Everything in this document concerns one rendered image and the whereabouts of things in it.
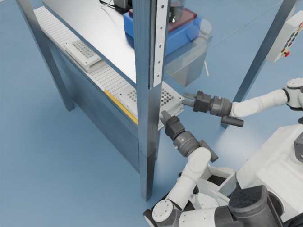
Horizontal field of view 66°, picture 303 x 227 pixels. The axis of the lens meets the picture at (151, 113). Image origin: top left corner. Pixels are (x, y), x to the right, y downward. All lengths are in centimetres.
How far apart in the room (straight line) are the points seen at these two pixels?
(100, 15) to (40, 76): 180
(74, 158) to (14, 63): 140
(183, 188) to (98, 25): 69
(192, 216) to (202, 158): 25
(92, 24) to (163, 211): 73
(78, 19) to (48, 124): 145
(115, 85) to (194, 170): 69
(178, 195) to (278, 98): 61
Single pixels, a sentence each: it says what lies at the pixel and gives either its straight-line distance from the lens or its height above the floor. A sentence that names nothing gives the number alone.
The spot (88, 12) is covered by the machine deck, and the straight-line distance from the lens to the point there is 107.
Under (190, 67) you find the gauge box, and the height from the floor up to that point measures 117.
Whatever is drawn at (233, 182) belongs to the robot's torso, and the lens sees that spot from 121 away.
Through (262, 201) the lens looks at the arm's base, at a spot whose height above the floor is 125.
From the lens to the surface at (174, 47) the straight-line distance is 67.
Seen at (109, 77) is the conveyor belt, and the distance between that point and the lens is 139.
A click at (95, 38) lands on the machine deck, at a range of 93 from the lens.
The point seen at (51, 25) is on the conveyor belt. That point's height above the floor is 84.
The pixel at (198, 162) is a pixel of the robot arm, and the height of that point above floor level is 102.
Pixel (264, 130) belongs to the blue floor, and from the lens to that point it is 240.
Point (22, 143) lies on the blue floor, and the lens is 232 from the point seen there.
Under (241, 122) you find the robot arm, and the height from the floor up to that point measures 96.
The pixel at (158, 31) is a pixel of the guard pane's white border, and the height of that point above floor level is 149.
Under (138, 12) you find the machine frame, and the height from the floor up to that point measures 153.
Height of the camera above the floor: 183
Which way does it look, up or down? 55 degrees down
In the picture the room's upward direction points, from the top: 2 degrees clockwise
